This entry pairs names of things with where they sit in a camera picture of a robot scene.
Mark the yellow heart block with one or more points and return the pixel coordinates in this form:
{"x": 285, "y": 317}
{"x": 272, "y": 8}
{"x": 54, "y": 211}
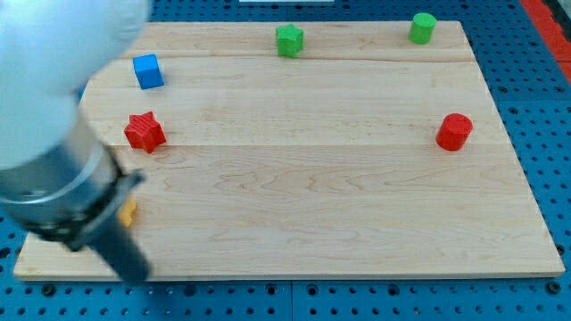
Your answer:
{"x": 125, "y": 214}

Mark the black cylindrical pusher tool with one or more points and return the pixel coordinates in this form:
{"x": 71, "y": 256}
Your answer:
{"x": 116, "y": 247}

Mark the red star block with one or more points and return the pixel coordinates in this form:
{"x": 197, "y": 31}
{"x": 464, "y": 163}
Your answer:
{"x": 144, "y": 132}

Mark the green cylinder block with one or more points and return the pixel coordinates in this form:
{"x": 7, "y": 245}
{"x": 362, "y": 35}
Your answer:
{"x": 422, "y": 28}

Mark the blue cube block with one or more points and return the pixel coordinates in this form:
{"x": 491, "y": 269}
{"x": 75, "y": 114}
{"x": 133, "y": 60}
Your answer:
{"x": 148, "y": 72}

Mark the red cylinder block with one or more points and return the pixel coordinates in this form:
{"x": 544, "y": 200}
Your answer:
{"x": 454, "y": 132}

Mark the green star block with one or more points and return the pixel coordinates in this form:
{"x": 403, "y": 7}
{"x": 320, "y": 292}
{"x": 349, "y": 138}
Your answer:
{"x": 289, "y": 40}

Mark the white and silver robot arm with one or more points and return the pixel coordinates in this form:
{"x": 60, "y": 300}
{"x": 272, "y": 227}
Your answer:
{"x": 58, "y": 180}

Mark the light wooden board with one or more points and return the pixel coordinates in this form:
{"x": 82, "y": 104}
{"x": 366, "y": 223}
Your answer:
{"x": 320, "y": 167}

